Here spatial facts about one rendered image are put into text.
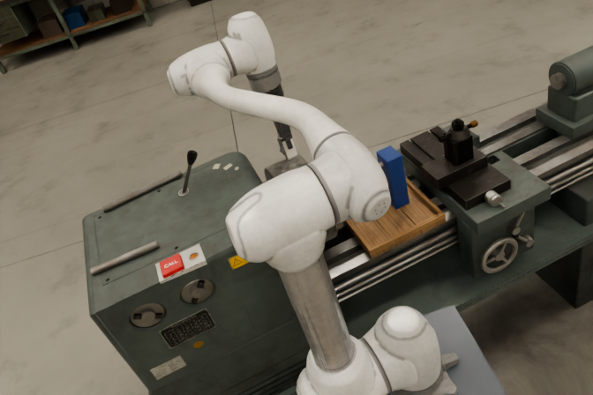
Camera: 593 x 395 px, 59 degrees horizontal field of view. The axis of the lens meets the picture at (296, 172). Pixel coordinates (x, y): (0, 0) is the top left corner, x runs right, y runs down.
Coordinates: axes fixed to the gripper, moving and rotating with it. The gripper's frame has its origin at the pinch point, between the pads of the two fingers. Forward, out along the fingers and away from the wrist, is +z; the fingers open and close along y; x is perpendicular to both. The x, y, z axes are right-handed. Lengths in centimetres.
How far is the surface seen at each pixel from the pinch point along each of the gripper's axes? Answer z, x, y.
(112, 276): 11, 61, -7
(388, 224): 47, -25, 4
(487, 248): 61, -51, -15
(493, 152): 50, -81, 18
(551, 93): 35, -108, 16
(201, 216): 9.9, 32.3, 1.4
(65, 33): 43, 117, 632
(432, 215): 48, -40, -2
